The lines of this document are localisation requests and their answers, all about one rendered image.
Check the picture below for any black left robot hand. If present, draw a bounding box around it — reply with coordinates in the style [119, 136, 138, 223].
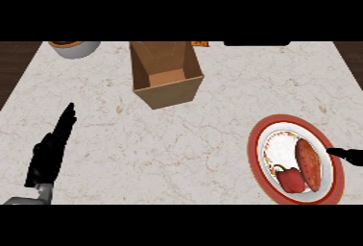
[23, 102, 78, 189]

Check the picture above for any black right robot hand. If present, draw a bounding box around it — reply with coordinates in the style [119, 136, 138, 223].
[324, 147, 363, 167]

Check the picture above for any orange brown sweet potato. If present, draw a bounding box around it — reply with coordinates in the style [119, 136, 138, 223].
[293, 137, 323, 193]

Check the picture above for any red rimmed white plate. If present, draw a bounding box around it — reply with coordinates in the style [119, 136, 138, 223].
[246, 113, 345, 206]

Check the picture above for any brown cardboard box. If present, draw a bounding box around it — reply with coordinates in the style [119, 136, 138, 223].
[128, 41, 205, 111]

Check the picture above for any red bell pepper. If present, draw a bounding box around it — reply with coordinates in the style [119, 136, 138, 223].
[271, 163, 308, 194]

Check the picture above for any grey pot with orange rim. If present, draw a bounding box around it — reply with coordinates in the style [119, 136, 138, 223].
[47, 41, 101, 60]

